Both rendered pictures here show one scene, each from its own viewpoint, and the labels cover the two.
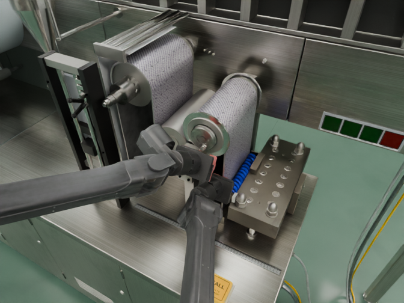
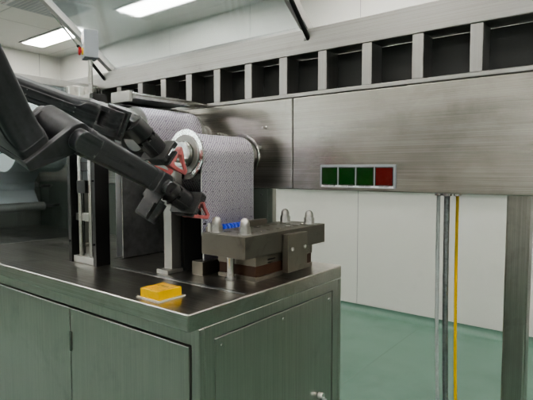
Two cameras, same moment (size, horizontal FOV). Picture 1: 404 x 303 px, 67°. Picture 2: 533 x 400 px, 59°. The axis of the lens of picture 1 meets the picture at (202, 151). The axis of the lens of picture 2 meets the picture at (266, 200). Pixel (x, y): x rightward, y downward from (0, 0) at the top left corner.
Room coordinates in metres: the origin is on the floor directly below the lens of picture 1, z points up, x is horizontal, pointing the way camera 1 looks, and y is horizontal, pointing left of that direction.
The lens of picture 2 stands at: (-0.67, -0.48, 1.21)
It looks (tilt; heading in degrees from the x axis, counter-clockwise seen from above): 4 degrees down; 10
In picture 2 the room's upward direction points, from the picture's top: straight up
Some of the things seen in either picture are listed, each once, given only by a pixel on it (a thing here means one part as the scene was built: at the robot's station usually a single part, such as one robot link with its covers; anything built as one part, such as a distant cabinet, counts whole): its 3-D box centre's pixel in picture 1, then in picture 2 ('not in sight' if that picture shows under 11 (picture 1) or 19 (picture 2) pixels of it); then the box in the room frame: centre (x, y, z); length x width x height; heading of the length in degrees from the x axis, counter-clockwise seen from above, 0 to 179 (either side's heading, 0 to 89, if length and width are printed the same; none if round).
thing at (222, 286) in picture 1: (216, 288); (161, 291); (0.39, -0.04, 0.91); 0.07 x 0.07 x 0.02; 62
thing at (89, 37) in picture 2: not in sight; (87, 44); (0.96, 0.46, 1.66); 0.07 x 0.07 x 0.10; 39
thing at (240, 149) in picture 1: (238, 154); (228, 201); (0.75, -0.12, 1.11); 0.23 x 0.01 x 0.18; 152
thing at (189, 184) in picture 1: (189, 187); (168, 221); (0.65, 0.04, 1.05); 0.06 x 0.05 x 0.31; 152
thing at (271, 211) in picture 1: (272, 208); (244, 226); (0.57, -0.21, 1.05); 0.04 x 0.04 x 0.04
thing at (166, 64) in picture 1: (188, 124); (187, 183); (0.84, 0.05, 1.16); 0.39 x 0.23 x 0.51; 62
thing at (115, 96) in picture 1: (110, 100); not in sight; (0.72, 0.25, 1.33); 0.06 x 0.03 x 0.03; 152
